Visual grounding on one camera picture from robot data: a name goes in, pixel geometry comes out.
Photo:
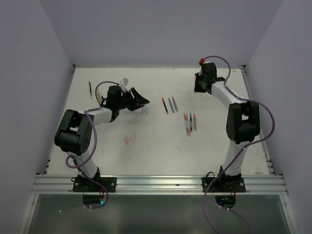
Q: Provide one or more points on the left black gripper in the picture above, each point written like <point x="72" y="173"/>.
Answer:
<point x="137" y="98"/>

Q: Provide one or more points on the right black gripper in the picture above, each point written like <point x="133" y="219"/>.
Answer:
<point x="197" y="87"/>

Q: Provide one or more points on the red black gel pen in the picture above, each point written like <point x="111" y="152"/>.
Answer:
<point x="164" y="104"/>

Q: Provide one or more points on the light blue pen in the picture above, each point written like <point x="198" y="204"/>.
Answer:
<point x="171" y="105"/>

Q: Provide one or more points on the purple red pen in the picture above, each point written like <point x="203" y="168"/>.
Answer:
<point x="174" y="103"/>

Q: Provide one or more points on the green thin pen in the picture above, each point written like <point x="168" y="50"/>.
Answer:
<point x="185" y="121"/>

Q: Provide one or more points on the blue gel pen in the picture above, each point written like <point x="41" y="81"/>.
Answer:
<point x="191" y="122"/>

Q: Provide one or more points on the red highlighter pen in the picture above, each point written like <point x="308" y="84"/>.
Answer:
<point x="188" y="125"/>

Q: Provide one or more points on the yellow highlighter pen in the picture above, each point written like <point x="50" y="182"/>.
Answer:
<point x="99" y="96"/>

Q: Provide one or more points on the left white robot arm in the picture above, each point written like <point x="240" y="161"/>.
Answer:
<point x="77" y="135"/>

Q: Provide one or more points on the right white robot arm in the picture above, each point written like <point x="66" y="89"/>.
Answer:
<point x="242" y="124"/>

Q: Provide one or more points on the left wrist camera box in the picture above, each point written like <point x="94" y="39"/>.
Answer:
<point x="123" y="84"/>

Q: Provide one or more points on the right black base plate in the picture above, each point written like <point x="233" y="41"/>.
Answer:
<point x="223" y="186"/>

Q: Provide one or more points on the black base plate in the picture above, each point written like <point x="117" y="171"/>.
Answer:
<point x="83" y="185"/>
<point x="223" y="186"/>

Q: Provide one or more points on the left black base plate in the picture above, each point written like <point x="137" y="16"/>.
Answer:
<point x="83" y="185"/>

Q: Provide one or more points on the aluminium mounting rail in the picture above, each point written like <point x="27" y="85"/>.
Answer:
<point x="161" y="185"/>

